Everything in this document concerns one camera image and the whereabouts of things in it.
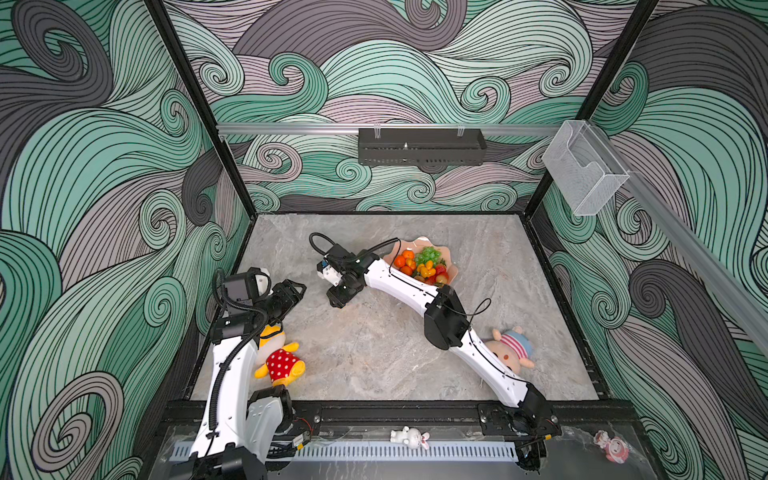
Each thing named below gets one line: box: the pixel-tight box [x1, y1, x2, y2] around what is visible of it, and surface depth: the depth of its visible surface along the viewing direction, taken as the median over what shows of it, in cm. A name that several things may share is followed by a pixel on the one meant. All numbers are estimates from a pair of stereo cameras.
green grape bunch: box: [415, 246, 441, 267], surface depth 102 cm
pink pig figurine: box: [594, 429, 629, 465], surface depth 69 cm
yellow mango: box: [417, 260, 436, 278], surface depth 97 cm
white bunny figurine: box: [389, 425, 430, 450], surface depth 70 cm
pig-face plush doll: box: [483, 326, 535, 374], surface depth 81 cm
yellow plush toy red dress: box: [254, 324, 306, 387], surface depth 79 cm
